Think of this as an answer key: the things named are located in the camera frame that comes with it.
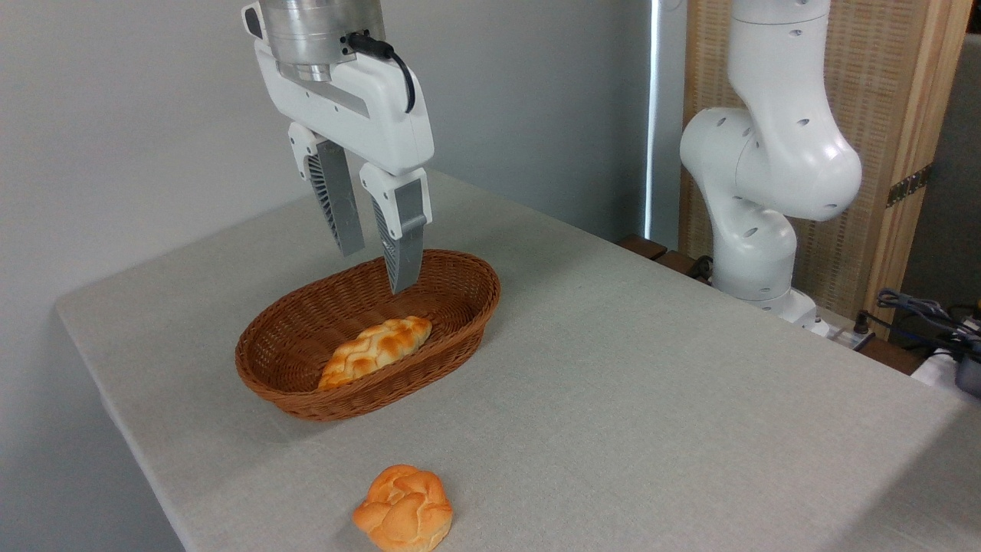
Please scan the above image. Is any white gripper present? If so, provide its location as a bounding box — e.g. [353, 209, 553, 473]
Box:
[242, 2, 435, 295]

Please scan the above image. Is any long braided bread loaf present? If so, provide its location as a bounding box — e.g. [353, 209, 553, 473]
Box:
[318, 315, 432, 390]

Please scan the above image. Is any brown oval wicker basket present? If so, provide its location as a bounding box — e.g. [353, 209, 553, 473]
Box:
[235, 248, 501, 422]

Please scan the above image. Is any round knotted bread roll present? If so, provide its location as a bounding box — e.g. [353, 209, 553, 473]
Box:
[353, 464, 454, 552]

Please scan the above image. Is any grey tablecloth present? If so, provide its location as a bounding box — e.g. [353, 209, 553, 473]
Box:
[55, 161, 981, 552]

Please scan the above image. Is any white power strip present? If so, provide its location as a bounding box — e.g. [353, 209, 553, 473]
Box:
[828, 326, 874, 352]

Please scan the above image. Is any metal screen hinge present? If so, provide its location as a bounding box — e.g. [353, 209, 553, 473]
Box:
[887, 163, 933, 208]

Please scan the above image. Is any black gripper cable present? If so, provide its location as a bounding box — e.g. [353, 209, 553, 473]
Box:
[346, 32, 417, 113]

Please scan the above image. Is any dark cable bundle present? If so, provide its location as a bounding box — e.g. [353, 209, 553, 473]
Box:
[855, 287, 981, 361]

